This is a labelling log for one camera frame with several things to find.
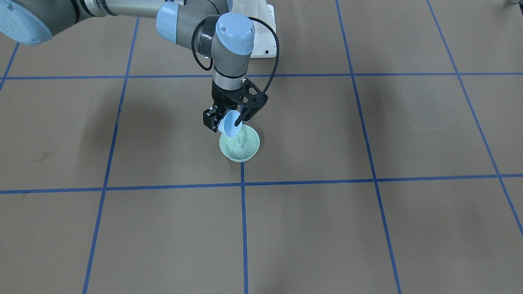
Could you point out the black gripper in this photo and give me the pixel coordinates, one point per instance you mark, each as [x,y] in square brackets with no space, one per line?
[221,96]

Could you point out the light blue plastic cup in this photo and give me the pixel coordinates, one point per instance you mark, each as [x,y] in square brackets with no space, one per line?
[227,125]

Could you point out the mint green bowl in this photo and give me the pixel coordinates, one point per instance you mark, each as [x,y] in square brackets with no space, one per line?
[242,147]

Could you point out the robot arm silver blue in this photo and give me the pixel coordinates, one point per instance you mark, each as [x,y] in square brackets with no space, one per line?
[206,27]

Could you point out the brown paper table cover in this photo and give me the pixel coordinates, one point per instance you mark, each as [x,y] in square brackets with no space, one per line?
[390,158]

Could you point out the white pedestal column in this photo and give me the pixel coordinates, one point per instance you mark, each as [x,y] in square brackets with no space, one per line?
[264,42]

